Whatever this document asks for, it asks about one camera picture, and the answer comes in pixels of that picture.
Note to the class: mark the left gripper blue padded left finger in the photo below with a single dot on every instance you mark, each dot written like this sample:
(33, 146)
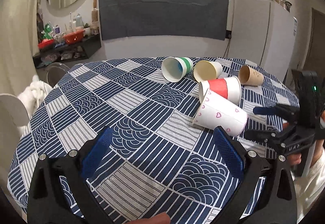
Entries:
(93, 157)

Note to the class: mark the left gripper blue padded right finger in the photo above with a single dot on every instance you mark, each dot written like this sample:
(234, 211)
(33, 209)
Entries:
(232, 158)

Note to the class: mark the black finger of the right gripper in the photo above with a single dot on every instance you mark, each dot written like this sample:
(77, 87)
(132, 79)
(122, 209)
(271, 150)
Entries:
(276, 140)

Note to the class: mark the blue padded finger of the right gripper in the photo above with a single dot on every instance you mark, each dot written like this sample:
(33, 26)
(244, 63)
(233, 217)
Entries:
(286, 112)

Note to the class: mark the white paper cup pink hearts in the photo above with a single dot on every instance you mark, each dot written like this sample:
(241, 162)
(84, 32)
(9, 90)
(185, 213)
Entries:
(217, 111)

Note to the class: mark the brown kraft paper cup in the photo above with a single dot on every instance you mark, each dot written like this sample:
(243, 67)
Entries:
(250, 76)

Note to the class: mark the red and white paper cup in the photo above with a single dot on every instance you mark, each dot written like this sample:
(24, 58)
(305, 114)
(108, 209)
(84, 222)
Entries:
(229, 88)

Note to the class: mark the cream yellow paper cup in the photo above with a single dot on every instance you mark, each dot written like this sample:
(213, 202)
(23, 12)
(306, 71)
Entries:
(206, 70)

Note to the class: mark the white cup green stripe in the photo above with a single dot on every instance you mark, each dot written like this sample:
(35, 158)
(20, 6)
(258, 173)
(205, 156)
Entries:
(175, 68)

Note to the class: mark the blue white patterned tablecloth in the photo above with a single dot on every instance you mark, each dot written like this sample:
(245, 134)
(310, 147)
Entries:
(158, 161)

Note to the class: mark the white refrigerator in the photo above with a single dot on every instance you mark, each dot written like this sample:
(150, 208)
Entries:
(263, 32)

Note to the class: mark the white cloth on chair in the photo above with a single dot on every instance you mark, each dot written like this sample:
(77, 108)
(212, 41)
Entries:
(34, 94)

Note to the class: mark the white chair back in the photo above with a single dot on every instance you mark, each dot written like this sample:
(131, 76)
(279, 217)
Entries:
(13, 116)

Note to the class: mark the clear plastic chair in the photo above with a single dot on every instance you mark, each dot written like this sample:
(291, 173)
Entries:
(55, 72)

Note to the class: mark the metal pot on refrigerator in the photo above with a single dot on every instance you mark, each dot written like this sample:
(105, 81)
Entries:
(285, 4)

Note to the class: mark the red colander bowl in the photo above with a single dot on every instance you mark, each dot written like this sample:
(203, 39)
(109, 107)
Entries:
(74, 37)

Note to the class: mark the red basket on shelf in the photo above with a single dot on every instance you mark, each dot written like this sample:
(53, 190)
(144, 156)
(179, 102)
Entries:
(46, 44)

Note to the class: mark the dark grey covered television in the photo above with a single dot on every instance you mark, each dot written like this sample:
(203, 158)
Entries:
(194, 18)

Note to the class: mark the black wall shelf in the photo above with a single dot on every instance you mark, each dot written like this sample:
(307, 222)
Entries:
(68, 53)

